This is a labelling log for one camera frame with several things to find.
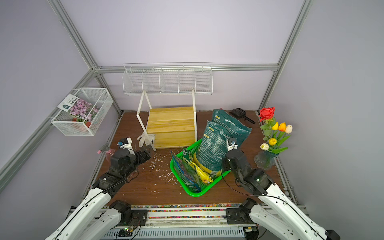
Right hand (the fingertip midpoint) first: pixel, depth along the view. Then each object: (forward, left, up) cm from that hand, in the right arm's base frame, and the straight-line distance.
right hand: (227, 152), depth 74 cm
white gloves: (+21, +49, -19) cm, 57 cm away
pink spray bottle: (+6, +66, -10) cm, 67 cm away
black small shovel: (+44, -19, -18) cm, 51 cm away
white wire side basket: (+11, +80, +10) cm, 81 cm away
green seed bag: (-9, +21, -5) cm, 23 cm away
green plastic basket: (+10, +18, -13) cm, 24 cm away
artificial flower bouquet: (+9, -26, +4) cm, 27 cm away
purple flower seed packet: (+17, +72, +14) cm, 75 cm away
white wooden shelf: (+16, +30, 0) cm, 35 cm away
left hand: (+3, +42, -2) cm, 42 cm away
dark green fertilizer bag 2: (+17, +3, +8) cm, 19 cm away
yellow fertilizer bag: (-8, +13, -10) cm, 18 cm away
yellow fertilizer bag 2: (+3, +21, -9) cm, 23 cm away
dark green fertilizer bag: (+3, +7, +1) cm, 8 cm away
